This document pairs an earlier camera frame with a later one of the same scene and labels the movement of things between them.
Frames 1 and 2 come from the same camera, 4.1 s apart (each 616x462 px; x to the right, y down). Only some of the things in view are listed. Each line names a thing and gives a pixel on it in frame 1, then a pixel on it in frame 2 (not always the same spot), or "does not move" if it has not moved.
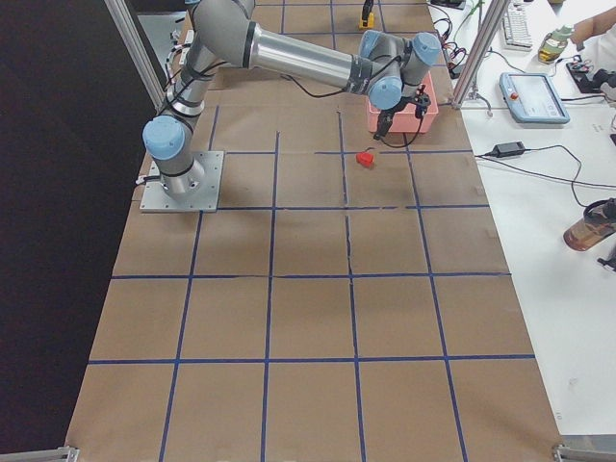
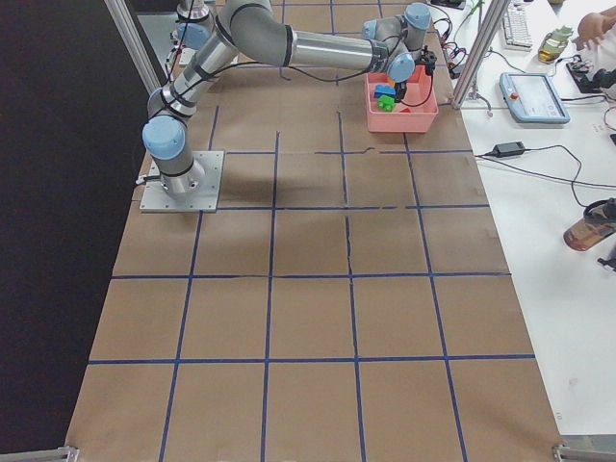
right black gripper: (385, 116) -> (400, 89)
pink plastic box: (406, 120) does not move
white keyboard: (515, 28) does not move
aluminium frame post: (493, 22) does not move
